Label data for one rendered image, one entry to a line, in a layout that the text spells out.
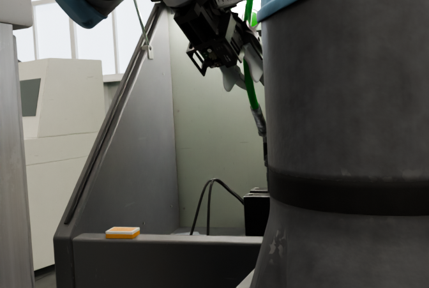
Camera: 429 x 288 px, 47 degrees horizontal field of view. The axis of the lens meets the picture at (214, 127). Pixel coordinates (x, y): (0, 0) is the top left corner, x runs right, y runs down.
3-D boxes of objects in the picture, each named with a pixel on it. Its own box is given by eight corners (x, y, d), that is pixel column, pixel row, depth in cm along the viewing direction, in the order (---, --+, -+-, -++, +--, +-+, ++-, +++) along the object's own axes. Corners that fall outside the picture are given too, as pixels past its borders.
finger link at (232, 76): (230, 111, 85) (207, 71, 80) (234, 88, 89) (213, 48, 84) (246, 108, 84) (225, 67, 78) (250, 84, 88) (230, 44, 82)
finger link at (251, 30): (246, 68, 83) (216, 31, 79) (248, 61, 84) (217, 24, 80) (270, 57, 81) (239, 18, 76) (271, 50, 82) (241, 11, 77)
